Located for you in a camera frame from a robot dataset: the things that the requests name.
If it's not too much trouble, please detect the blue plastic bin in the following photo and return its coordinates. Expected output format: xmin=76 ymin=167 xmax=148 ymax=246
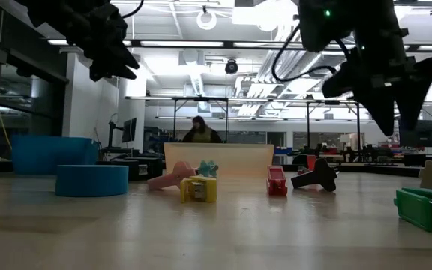
xmin=11 ymin=135 xmax=101 ymax=176

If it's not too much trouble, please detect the long ceiling light strip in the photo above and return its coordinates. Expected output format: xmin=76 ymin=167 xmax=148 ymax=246
xmin=46 ymin=39 xmax=432 ymax=53

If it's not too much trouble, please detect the white hanging ring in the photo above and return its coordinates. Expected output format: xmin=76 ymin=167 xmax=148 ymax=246
xmin=196 ymin=9 xmax=218 ymax=32

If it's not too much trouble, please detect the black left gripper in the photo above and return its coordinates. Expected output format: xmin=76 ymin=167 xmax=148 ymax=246
xmin=26 ymin=0 xmax=140 ymax=83

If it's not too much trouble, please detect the red mini stapler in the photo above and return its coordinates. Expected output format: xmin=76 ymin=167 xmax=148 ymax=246
xmin=265 ymin=165 xmax=289 ymax=197

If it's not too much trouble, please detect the black computer monitor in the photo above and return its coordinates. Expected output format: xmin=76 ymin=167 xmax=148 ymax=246
xmin=121 ymin=117 xmax=138 ymax=144
xmin=398 ymin=119 xmax=432 ymax=149

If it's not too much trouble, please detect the pink staple remover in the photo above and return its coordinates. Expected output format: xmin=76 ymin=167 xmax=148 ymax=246
xmin=146 ymin=160 xmax=199 ymax=191

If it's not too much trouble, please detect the person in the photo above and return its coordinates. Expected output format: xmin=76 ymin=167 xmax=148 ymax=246
xmin=181 ymin=115 xmax=224 ymax=144

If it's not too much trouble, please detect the black monitor stand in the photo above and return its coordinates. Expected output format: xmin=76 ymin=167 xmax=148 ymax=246
xmin=106 ymin=119 xmax=125 ymax=149

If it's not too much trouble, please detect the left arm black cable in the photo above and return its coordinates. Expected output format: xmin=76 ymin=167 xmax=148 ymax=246
xmin=121 ymin=0 xmax=145 ymax=19

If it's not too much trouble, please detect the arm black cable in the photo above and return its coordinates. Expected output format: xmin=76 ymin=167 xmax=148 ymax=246
xmin=121 ymin=0 xmax=145 ymax=19
xmin=271 ymin=22 xmax=348 ymax=83

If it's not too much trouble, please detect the black background gantry frame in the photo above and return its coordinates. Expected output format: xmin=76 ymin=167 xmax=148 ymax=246
xmin=124 ymin=95 xmax=363 ymax=151

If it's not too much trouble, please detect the light blue tape roll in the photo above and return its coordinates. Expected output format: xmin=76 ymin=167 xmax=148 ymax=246
xmin=55 ymin=164 xmax=130 ymax=198

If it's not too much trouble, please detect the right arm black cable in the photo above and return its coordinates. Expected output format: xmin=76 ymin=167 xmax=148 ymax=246
xmin=271 ymin=22 xmax=348 ymax=83

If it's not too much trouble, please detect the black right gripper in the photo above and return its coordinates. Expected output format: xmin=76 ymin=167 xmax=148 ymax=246
xmin=321 ymin=0 xmax=432 ymax=137

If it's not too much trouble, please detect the yellow mini stapler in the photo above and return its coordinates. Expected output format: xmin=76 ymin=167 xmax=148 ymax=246
xmin=179 ymin=175 xmax=218 ymax=204

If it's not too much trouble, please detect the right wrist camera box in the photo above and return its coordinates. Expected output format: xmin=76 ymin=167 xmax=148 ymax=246
xmin=298 ymin=0 xmax=356 ymax=53

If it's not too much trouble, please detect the teal staple remover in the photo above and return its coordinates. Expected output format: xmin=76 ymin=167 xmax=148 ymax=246
xmin=196 ymin=160 xmax=220 ymax=179

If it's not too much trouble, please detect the black staple remover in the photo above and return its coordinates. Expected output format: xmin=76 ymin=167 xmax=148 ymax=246
xmin=290 ymin=157 xmax=340 ymax=193

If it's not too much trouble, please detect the translucent orange plastic bin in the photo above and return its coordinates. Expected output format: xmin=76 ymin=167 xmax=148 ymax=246
xmin=163 ymin=142 xmax=275 ymax=179

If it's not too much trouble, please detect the black ceiling camera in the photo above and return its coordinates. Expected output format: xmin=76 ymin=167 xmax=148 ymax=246
xmin=224 ymin=58 xmax=239 ymax=75

